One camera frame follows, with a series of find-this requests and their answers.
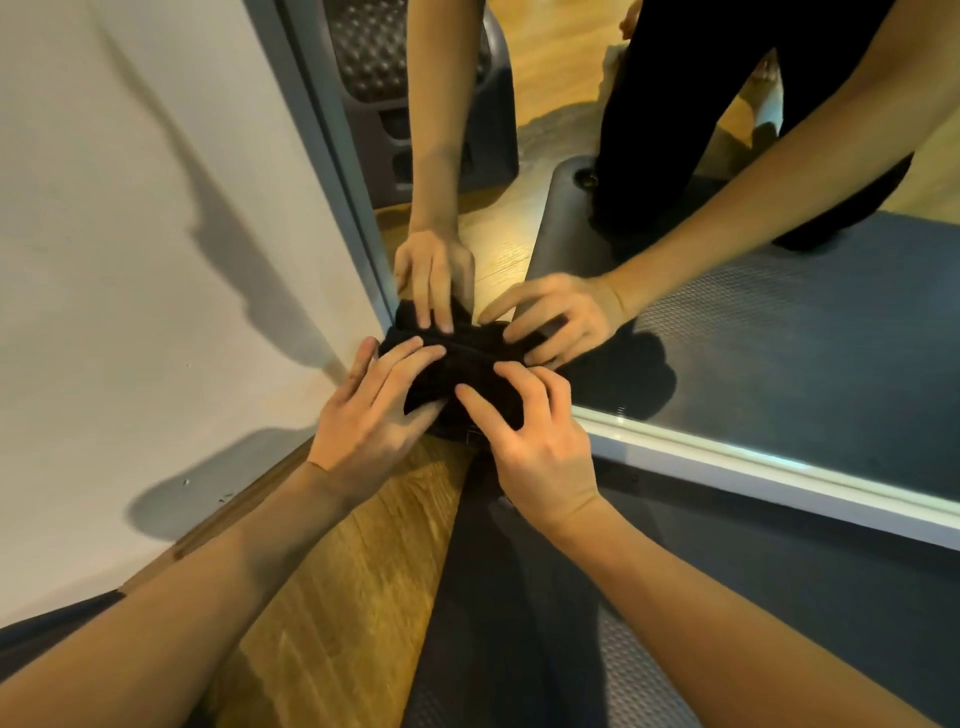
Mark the person's left hand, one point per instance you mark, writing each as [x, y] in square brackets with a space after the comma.
[360, 435]

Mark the person's right hand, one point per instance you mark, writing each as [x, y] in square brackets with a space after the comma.
[540, 465]

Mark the person's left middle finger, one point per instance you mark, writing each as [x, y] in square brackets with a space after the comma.
[394, 364]

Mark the person's left thumb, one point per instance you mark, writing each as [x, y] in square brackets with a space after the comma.
[424, 417]

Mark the person's right middle finger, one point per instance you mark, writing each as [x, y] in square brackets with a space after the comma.
[559, 394]

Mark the person's right thumb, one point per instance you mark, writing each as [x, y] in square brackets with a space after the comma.
[480, 412]

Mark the black cloth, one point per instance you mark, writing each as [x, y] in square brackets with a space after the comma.
[469, 367]

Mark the person's left forearm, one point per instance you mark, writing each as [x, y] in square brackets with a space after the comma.
[172, 607]

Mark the person's right forearm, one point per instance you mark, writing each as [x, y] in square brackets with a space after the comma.
[712, 630]

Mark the grey framed mirror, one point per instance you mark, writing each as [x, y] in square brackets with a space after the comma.
[787, 337]

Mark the dark grey textured mat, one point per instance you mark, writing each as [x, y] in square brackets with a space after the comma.
[787, 600]

